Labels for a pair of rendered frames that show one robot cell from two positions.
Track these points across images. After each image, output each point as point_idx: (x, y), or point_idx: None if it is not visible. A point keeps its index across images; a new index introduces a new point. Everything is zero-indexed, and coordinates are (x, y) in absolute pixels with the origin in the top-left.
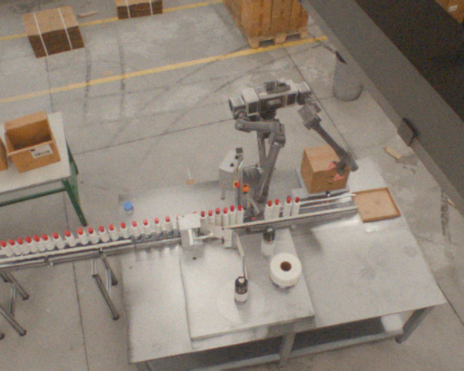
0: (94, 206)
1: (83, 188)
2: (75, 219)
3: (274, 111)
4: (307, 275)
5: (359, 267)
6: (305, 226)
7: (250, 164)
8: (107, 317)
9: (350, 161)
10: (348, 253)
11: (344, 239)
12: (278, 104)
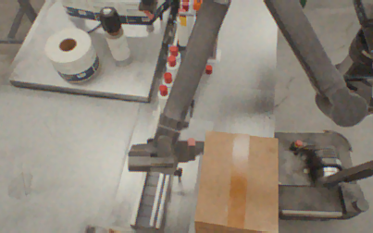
0: (322, 18)
1: (351, 13)
2: (308, 4)
3: (363, 47)
4: (70, 101)
5: (37, 176)
6: (146, 130)
7: None
8: None
9: (143, 148)
10: (68, 171)
11: (94, 177)
12: (361, 15)
